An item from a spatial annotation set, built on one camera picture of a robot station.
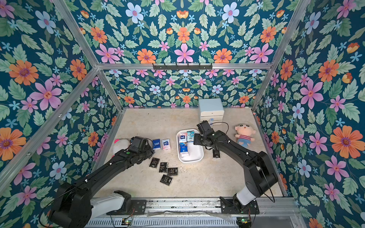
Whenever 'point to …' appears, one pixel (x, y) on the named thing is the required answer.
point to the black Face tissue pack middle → (163, 167)
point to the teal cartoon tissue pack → (190, 135)
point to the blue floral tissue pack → (183, 147)
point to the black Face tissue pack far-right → (216, 154)
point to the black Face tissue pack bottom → (166, 180)
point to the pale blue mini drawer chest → (212, 110)
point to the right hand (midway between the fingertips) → (199, 139)
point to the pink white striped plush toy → (119, 145)
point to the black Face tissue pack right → (172, 171)
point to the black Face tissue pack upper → (154, 162)
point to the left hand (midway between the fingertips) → (152, 150)
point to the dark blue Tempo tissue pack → (156, 144)
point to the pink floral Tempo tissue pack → (166, 144)
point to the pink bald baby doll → (244, 134)
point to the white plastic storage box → (187, 151)
